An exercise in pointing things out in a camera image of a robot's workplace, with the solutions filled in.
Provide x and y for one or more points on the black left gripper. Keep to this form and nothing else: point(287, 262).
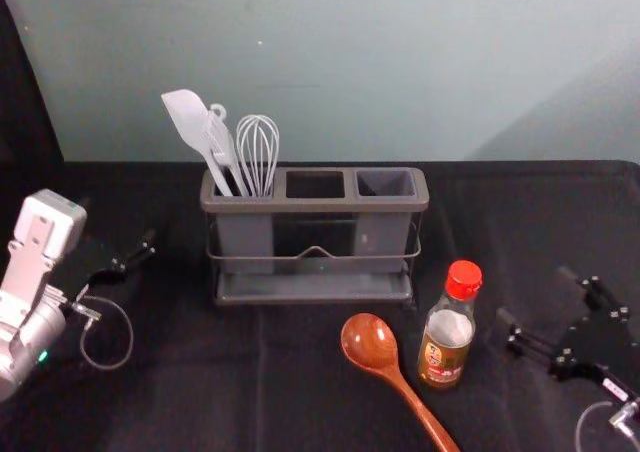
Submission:
point(87, 267)

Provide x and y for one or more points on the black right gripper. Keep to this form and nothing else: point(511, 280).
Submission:
point(602, 347)

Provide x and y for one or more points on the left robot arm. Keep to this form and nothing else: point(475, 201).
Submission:
point(31, 329)

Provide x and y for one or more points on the red-capped sauce bottle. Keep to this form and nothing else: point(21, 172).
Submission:
point(446, 342)

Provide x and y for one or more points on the grey three-compartment utensil caddy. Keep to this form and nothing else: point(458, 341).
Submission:
point(245, 242)

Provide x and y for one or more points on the pale grey slotted utensil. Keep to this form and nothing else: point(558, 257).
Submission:
point(226, 144)

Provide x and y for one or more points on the pale grey silicone spatula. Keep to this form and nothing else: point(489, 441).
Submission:
point(187, 114)

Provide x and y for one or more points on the pale grey whisk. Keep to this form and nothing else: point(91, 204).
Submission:
point(257, 147)

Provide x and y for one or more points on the grey drip tray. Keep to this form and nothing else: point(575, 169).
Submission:
point(310, 287)

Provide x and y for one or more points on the black fabric drape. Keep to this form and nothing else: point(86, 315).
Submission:
point(20, 102)

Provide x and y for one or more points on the brown wooden spoon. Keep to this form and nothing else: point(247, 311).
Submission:
point(372, 342)

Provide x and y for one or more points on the black table cloth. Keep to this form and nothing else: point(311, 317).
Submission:
point(280, 382)

